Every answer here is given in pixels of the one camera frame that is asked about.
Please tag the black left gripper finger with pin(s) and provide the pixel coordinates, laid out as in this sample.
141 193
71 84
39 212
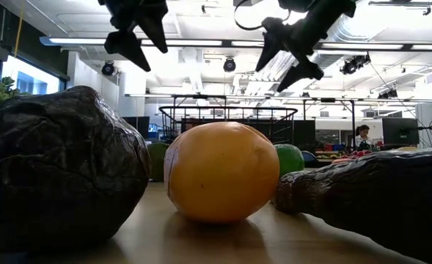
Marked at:
127 49
153 29

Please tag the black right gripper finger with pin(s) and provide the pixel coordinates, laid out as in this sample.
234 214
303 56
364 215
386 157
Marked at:
303 69
272 34

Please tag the green lime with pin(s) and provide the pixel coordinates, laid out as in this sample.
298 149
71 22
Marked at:
290 159

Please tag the small orange fruit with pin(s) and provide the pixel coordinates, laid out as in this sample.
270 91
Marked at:
342 160

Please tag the yellow orange mango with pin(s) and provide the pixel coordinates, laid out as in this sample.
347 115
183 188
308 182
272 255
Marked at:
219 172

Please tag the large dark green fruit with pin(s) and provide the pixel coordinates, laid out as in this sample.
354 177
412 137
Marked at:
54 165

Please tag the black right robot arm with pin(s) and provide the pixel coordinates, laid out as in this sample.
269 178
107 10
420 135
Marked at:
333 11

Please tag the black ceiling spot lamp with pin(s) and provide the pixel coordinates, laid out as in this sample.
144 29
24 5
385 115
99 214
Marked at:
354 64
229 65
108 69
388 94

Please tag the long ceiling light strip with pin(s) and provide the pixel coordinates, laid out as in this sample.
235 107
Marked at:
72 40

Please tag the black computer monitor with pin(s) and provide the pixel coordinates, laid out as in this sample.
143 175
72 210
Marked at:
138 126
400 130

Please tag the red storage bin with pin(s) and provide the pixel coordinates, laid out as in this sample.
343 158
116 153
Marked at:
328 147

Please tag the blue storage bin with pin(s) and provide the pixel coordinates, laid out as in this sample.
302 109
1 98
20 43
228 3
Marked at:
339 147

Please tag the blue chair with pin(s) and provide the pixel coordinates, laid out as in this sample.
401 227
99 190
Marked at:
308 157

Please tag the person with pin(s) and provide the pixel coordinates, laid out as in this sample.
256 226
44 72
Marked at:
362 141

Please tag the black ceiling track fixture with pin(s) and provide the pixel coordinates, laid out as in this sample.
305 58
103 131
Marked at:
399 3

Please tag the window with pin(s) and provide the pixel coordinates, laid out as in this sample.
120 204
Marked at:
28 78

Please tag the silver ventilation duct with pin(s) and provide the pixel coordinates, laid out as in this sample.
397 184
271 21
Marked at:
338 58

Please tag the black background metal frame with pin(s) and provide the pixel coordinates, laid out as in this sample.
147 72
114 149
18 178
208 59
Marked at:
353 121

